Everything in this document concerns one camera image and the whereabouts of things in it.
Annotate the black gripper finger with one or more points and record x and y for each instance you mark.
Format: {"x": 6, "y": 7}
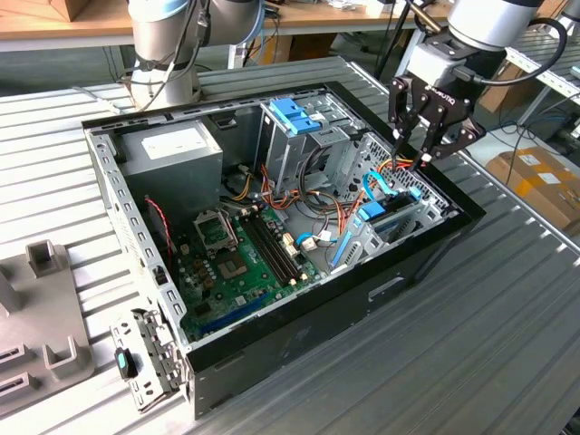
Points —
{"x": 399, "y": 104}
{"x": 469, "y": 136}

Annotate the hard disk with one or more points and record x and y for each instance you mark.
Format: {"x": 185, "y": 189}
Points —
{"x": 372, "y": 212}

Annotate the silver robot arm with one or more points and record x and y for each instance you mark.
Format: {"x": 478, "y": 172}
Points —
{"x": 158, "y": 45}

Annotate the grey metal disk bay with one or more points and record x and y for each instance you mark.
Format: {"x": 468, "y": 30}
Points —
{"x": 369, "y": 244}

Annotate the brown cardboard sheets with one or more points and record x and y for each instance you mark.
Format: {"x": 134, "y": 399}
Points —
{"x": 503, "y": 95}

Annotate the black tripod stand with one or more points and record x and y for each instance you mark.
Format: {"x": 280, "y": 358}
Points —
{"x": 394, "y": 38}

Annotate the cardboard box with labels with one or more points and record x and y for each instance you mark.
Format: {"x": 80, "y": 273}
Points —
{"x": 534, "y": 190}

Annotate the brown cardboard box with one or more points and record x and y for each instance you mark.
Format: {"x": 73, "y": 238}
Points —
{"x": 312, "y": 47}

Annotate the blue plastic drive latch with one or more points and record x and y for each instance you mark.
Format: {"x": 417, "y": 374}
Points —
{"x": 290, "y": 115}

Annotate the grey metal drive cage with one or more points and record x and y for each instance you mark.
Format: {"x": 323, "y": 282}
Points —
{"x": 285, "y": 154}

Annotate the black RAM slot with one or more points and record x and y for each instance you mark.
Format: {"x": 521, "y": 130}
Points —
{"x": 267, "y": 251}
{"x": 277, "y": 247}

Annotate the CPU socket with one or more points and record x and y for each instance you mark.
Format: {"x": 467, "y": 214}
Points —
{"x": 214, "y": 230}

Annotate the square chipset chip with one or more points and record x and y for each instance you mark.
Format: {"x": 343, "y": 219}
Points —
{"x": 232, "y": 266}

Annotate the green motherboard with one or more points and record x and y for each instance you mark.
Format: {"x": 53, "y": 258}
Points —
{"x": 254, "y": 290}

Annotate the black open PC case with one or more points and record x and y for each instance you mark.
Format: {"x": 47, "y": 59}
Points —
{"x": 317, "y": 326}

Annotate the grey power supply unit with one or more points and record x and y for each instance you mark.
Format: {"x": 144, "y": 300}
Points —
{"x": 172, "y": 181}

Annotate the blue expansion slot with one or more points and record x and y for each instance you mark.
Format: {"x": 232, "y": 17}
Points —
{"x": 240, "y": 310}

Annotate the brown wooden box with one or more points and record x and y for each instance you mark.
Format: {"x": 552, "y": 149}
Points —
{"x": 68, "y": 9}

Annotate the black latch with teal tab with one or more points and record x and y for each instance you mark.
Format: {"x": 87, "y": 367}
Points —
{"x": 128, "y": 362}

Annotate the grey parts rack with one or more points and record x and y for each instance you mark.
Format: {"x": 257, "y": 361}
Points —
{"x": 36, "y": 312}

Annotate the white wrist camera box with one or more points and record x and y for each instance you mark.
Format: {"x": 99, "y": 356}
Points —
{"x": 430, "y": 63}

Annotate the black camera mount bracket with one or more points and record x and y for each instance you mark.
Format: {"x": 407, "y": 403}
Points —
{"x": 448, "y": 45}

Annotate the grey metal slot bracket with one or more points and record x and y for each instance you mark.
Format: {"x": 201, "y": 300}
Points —
{"x": 156, "y": 362}

